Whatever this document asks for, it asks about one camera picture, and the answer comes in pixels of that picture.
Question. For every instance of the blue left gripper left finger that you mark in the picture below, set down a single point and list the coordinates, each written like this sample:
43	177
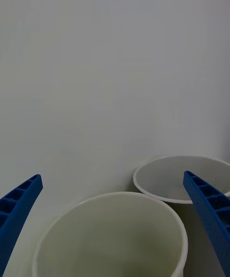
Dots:
16	212

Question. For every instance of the grey plastic bin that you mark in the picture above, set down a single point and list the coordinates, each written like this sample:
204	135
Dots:
163	179

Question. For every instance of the yellow-green plastic bin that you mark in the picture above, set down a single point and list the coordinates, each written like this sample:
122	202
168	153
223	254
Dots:
115	234

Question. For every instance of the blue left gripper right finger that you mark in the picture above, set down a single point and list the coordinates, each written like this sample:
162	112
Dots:
212	210

